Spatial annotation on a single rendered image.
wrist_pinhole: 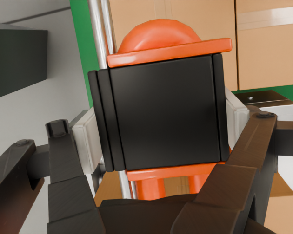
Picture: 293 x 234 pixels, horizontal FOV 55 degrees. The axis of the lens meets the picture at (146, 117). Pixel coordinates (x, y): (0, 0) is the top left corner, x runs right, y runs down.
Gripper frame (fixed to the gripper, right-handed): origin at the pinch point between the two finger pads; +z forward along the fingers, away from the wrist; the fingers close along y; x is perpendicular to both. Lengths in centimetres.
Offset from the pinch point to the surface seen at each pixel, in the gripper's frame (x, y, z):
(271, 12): 7, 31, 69
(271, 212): -29.1, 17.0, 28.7
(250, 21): 6, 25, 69
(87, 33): 10, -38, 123
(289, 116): -23, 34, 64
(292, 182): -45, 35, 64
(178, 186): -26.0, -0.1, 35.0
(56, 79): -10, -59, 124
